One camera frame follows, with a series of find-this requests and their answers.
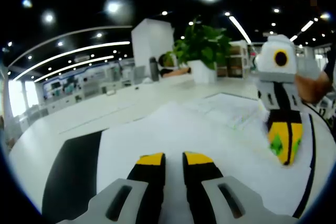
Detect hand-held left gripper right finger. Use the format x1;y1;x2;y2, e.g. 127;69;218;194
182;151;299;224

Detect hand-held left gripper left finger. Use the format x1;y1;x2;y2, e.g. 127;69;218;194
56;152;166;224

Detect white shelf unit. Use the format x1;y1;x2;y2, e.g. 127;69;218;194
216;39;253;79

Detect short ceiling light strip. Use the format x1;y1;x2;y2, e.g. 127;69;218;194
228;15;253;44

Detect white plant pot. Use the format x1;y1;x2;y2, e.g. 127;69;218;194
187;60;218;83

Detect green leafy plant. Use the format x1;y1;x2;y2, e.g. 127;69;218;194
172;18;233;70

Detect grey thermos bottle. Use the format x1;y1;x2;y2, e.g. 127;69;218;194
149;56;161;82

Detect curved ceiling light strip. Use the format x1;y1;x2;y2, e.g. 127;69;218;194
34;55;115;83
13;41;131;81

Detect ceiling downlights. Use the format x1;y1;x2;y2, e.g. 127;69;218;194
6;0;331;74

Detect blue trimmed display wall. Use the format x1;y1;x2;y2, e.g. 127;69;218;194
41;60;135;100

